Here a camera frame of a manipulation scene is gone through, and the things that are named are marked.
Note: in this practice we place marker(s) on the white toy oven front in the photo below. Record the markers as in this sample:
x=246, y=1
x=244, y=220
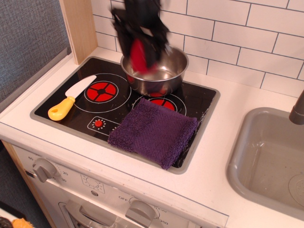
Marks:
x=75, y=200

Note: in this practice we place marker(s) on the orange object at corner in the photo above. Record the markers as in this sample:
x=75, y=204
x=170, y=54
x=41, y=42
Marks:
x=21, y=223

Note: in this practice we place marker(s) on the wooden side post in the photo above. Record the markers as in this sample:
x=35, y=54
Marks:
x=80, y=27

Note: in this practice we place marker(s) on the grey toy sink basin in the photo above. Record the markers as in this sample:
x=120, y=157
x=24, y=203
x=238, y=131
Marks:
x=267, y=162

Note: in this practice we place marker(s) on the grey faucet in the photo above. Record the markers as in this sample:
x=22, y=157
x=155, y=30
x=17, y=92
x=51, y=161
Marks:
x=297, y=113

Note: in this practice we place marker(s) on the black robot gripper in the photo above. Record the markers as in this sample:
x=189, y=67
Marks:
x=141, y=18

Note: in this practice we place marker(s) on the red toy pepper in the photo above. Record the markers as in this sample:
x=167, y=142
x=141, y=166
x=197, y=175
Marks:
x=138, y=58

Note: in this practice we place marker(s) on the grey oven knob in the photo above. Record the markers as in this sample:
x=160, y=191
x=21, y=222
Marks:
x=44, y=170
x=141, y=213

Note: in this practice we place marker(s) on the yellow handled toy knife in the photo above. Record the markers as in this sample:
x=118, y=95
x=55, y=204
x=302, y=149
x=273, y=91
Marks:
x=60, y=111

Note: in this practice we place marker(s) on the grey right oven knob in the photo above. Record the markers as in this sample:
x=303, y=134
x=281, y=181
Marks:
x=141, y=213

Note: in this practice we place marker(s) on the grey left oven knob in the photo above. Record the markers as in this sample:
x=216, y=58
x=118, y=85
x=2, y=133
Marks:
x=44, y=170

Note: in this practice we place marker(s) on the stainless steel pot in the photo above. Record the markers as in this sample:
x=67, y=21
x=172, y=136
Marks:
x=163, y=79

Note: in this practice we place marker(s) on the black toy stovetop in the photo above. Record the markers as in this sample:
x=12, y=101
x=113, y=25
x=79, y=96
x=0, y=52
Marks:
x=100, y=108

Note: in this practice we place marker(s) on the purple folded towel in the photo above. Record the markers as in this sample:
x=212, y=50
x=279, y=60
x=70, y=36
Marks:
x=154, y=132

